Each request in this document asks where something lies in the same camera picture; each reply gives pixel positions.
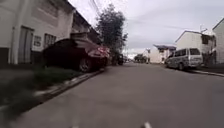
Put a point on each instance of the dark vehicle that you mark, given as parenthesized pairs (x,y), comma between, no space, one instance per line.
(117,59)

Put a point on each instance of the tall dark tree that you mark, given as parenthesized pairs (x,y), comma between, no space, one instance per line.
(111,26)

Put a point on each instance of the grey asphalt road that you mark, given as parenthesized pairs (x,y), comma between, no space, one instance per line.
(140,96)

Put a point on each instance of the robot's own part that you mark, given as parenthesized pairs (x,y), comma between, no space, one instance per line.
(147,125)

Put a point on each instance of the white house with dark roof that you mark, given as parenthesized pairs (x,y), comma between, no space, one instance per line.
(193,40)

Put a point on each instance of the dark red car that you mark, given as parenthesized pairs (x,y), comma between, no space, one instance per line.
(78,53)

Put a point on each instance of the grass verge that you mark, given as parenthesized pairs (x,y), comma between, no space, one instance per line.
(36,78)

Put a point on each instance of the white house with purple roof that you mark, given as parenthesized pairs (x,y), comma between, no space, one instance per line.
(160,53)

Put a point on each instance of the silver van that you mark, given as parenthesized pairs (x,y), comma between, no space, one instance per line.
(185,57)

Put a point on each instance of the white building with barred windows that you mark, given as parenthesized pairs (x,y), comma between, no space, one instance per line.
(30,23)

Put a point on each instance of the distant bushes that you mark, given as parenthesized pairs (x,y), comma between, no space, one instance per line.
(140,58)

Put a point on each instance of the concrete kerb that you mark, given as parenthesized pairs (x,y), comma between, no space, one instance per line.
(206,72)
(66,85)

